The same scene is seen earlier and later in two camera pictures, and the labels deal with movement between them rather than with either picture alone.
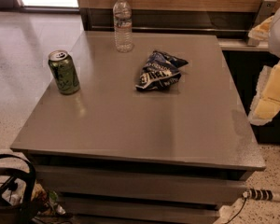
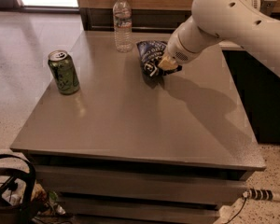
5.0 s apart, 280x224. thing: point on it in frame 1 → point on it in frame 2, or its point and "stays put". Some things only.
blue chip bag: (161, 72) → (150, 53)
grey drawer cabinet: (137, 128) stays put
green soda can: (64, 72) stays put
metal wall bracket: (266, 10) stays put
